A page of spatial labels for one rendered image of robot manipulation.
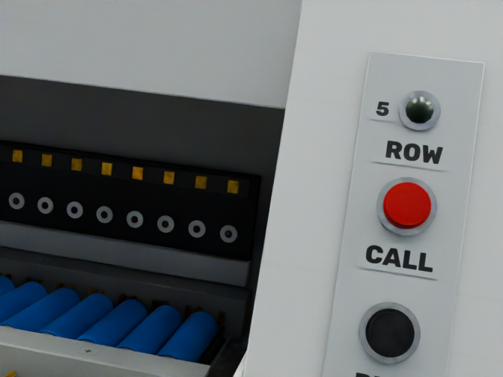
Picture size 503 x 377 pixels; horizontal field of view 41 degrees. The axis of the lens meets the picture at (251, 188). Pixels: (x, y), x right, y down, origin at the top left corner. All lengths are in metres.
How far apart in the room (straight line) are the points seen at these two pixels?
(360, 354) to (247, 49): 0.12
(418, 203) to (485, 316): 0.04
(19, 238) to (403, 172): 0.29
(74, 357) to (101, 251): 0.14
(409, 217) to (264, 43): 0.09
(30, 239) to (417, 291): 0.29
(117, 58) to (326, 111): 0.09
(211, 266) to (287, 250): 0.18
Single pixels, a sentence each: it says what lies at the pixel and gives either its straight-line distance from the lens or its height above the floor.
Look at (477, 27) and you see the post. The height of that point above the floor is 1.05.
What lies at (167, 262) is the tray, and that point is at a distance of 0.43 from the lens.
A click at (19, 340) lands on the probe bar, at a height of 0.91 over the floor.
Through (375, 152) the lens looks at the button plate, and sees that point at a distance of 0.24.
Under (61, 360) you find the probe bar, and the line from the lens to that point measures 0.31.
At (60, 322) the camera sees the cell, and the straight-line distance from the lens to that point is 0.35.
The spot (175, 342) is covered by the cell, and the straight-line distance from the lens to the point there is 0.34.
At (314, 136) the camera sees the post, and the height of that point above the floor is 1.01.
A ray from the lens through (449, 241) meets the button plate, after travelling 0.24.
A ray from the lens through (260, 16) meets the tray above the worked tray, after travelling 0.26.
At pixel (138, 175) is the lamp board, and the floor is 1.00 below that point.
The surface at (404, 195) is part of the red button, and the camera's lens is 0.23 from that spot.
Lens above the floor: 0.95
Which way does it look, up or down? 7 degrees up
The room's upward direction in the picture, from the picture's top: 9 degrees clockwise
